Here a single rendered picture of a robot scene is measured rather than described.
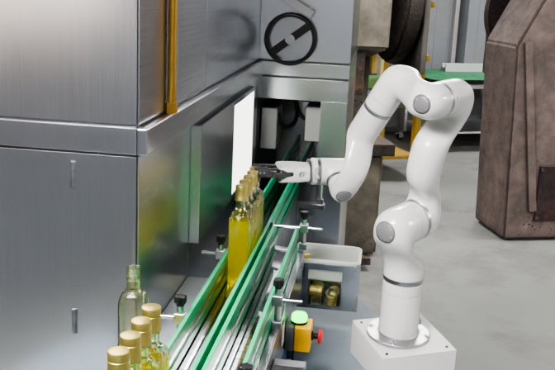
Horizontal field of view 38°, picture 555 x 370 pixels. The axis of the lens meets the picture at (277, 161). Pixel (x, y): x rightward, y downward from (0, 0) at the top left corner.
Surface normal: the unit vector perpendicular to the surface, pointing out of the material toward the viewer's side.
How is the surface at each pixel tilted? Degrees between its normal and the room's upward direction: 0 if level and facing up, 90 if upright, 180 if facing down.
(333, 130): 90
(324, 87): 90
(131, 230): 90
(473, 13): 90
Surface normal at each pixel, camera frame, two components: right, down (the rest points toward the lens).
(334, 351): 0.04, -0.97
